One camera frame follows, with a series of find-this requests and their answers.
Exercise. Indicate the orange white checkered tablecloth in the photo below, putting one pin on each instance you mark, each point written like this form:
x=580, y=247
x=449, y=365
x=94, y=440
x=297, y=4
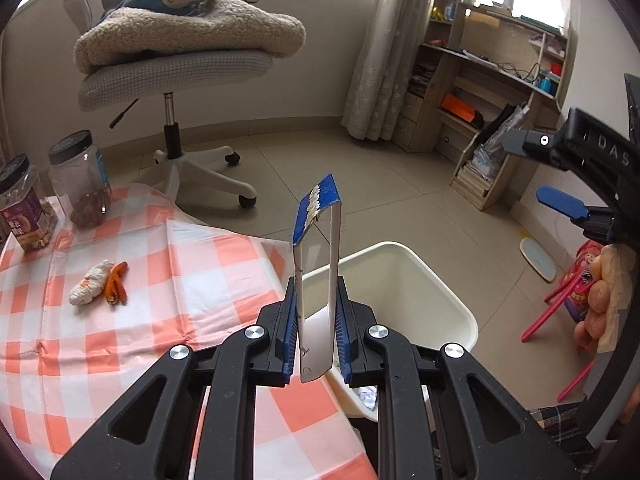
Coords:
x=100, y=360

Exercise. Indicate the blue and white carton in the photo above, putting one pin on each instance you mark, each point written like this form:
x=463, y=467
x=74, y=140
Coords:
x=317, y=345

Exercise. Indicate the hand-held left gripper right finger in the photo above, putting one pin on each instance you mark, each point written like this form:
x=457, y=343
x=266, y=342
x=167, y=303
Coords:
x=342, y=332

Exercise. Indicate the grey office chair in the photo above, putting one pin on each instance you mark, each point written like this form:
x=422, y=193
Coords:
x=175, y=72

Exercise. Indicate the person's right hand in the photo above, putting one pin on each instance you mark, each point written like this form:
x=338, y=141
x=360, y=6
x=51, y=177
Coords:
x=597, y=310

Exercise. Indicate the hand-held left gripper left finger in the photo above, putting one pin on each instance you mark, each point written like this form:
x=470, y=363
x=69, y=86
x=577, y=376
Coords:
x=287, y=332

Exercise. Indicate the white crumpled tissue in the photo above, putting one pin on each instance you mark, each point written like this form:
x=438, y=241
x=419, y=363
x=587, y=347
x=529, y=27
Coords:
x=90, y=285

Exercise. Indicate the stack of magazines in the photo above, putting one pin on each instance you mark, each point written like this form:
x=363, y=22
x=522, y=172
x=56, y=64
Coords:
x=421, y=79

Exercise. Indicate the cream fleece blanket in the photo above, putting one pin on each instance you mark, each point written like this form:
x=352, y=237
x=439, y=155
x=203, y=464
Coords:
x=225, y=30

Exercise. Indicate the plaid cloth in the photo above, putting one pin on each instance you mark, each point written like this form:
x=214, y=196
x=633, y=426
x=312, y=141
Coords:
x=560, y=425

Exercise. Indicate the blue cup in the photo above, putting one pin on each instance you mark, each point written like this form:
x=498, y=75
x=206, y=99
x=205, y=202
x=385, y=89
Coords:
x=546, y=85

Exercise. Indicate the white plastic trash bin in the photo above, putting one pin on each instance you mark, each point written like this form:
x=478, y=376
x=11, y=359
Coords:
x=400, y=280

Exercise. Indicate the red container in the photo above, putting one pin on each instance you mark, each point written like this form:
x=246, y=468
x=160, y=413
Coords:
x=557, y=70

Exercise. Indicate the beige lace curtain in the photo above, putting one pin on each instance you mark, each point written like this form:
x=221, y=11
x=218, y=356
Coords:
x=395, y=60

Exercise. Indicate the purple label snack jar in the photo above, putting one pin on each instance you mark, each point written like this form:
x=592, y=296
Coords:
x=30, y=210

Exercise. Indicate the orange box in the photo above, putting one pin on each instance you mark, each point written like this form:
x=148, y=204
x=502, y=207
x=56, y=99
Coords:
x=457, y=106

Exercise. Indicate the wooden desk shelf unit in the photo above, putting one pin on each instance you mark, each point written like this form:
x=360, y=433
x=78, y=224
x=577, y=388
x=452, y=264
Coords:
x=460, y=75

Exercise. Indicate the light blue slipper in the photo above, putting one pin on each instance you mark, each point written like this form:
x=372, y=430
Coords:
x=537, y=260

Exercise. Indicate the orange peel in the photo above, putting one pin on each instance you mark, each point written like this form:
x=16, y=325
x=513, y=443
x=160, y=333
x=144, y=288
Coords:
x=115, y=285

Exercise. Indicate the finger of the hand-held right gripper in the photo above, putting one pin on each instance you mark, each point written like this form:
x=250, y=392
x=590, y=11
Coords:
x=560, y=201
x=535, y=142

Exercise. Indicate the pink child stool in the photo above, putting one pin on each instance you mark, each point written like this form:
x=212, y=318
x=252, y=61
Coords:
x=550, y=310

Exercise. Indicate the clear jar of nuts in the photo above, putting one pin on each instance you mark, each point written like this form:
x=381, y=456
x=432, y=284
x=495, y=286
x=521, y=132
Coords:
x=80, y=180

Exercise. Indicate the silver plastic bag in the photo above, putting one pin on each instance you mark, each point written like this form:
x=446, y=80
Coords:
x=500, y=145

